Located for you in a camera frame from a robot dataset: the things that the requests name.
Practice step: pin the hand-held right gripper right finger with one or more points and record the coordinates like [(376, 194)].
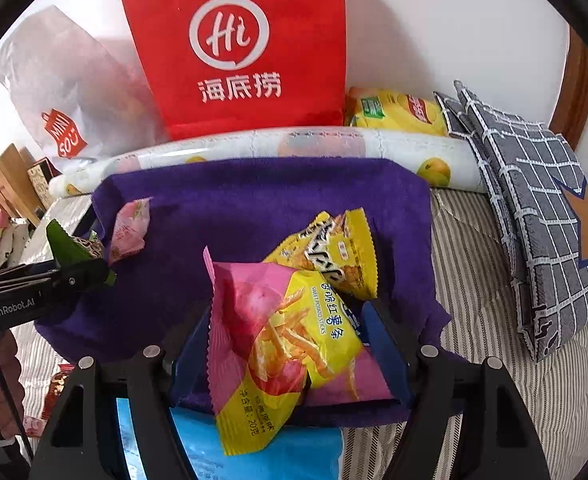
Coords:
[(381, 350)]

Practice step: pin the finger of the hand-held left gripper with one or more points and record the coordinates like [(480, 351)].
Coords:
[(24, 271), (86, 275)]

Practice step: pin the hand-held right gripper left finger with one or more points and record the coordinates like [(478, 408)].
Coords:
[(189, 365)]

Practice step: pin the green triangular snack packet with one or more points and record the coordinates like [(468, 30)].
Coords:
[(66, 242)]

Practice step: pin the light pink snack packet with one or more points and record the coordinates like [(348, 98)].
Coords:
[(129, 230)]

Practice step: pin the pink yellow snack packet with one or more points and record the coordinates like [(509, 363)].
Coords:
[(294, 340)]

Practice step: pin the yellow black-print snack packet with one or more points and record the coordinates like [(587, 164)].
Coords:
[(329, 247)]

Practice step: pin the person's left hand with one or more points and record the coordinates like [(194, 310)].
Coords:
[(4, 390)]

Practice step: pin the patterned book box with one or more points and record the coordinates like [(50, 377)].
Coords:
[(41, 182)]

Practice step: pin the small red snack packet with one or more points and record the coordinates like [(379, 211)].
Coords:
[(59, 387)]

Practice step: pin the blue tissue pack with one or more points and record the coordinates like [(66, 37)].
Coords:
[(259, 450)]

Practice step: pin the purple towel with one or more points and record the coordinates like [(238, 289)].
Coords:
[(234, 200)]

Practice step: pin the white plastic bag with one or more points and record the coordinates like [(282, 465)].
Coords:
[(74, 85)]

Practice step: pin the grey plaid pillow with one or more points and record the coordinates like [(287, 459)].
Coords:
[(539, 220)]

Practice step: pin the fruit print paper roll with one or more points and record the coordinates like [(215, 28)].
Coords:
[(324, 147)]

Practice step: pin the yellow chips bag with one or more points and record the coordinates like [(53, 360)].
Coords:
[(399, 112)]

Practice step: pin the red paper bag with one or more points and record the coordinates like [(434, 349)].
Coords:
[(234, 50)]

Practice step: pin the brown wooden door frame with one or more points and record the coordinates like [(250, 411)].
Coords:
[(576, 90)]

